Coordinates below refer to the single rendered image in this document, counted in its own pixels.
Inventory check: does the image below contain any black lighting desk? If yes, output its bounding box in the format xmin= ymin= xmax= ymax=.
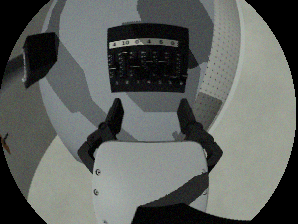
xmin=107 ymin=23 xmax=189 ymax=93

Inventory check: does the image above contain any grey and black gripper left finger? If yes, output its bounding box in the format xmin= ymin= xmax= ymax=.
xmin=77 ymin=98 xmax=124 ymax=174

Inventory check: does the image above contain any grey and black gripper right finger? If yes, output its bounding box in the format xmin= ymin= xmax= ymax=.
xmin=177 ymin=98 xmax=223 ymax=174

